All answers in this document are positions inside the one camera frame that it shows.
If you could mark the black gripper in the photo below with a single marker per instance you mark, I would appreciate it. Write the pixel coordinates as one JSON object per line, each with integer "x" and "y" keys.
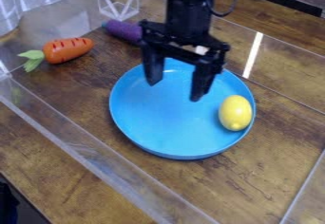
{"x": 187, "y": 28}

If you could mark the yellow toy lemon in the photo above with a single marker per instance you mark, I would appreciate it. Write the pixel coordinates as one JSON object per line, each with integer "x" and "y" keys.
{"x": 236, "y": 113}

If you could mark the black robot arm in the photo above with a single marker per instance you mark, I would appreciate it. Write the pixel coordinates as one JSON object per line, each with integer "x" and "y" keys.
{"x": 183, "y": 38}

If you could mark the blue round plastic tray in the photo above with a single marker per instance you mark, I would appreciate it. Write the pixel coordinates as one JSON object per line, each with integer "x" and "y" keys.
{"x": 164, "y": 122}

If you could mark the purple toy eggplant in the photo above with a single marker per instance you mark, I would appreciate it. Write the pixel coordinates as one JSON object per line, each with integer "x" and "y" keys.
{"x": 124, "y": 30}

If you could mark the orange toy carrot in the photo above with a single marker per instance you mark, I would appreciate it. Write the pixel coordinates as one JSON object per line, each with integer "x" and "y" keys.
{"x": 57, "y": 52}

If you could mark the clear acrylic corner bracket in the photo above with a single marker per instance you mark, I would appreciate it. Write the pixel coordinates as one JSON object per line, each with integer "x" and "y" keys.
{"x": 117, "y": 10}

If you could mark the clear acrylic enclosure wall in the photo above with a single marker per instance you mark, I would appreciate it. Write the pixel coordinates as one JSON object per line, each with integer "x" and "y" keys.
{"x": 82, "y": 172}

